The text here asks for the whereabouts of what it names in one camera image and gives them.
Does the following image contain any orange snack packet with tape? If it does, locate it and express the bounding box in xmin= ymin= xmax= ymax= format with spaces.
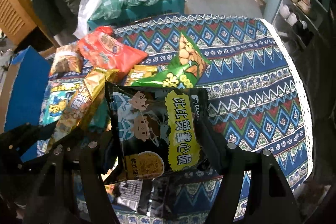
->
xmin=49 ymin=43 xmax=84 ymax=76

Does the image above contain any black snack packet yellow label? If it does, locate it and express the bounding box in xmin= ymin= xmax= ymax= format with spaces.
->
xmin=104 ymin=81 xmax=210 ymax=184

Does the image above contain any small yellow snack packet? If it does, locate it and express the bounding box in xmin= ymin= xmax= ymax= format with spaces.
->
xmin=125 ymin=65 xmax=158 ymax=86

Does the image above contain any green snack packet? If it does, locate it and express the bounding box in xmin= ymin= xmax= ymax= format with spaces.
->
xmin=135 ymin=31 xmax=212 ymax=89

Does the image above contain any red snack packet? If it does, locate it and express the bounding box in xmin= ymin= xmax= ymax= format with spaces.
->
xmin=77 ymin=26 xmax=149 ymax=80

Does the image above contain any long gold snack packet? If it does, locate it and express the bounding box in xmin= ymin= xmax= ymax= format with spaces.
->
xmin=49 ymin=68 xmax=118 ymax=151

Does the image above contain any blue cardboard box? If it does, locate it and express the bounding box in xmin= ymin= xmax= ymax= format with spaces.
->
xmin=0 ymin=46 xmax=53 ymax=135

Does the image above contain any white plastic bag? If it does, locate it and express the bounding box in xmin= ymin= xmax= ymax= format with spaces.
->
xmin=77 ymin=0 xmax=137 ymax=39

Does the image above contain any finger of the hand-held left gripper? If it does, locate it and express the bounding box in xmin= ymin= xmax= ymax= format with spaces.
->
xmin=0 ymin=122 xmax=54 ymax=172

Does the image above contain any light blue snack packet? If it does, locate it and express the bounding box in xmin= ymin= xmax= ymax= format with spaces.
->
xmin=39 ymin=80 xmax=82 ymax=126

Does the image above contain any black packet with white label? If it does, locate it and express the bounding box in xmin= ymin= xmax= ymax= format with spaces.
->
xmin=105 ymin=177 xmax=210 ymax=216

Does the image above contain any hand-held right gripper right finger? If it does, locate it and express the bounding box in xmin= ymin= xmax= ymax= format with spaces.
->
xmin=202 ymin=120 xmax=302 ymax=224

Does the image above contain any shoe rack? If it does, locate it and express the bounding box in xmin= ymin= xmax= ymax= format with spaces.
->
xmin=264 ymin=0 xmax=328 ymax=48

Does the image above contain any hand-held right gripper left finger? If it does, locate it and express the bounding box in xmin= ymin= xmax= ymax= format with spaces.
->
xmin=24 ymin=131 xmax=117 ymax=224

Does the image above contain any patterned blue tablecloth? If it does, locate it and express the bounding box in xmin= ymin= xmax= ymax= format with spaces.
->
xmin=37 ymin=13 xmax=314 ymax=224

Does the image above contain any wooden furniture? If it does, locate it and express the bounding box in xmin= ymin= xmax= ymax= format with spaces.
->
xmin=0 ymin=0 xmax=59 ymax=47

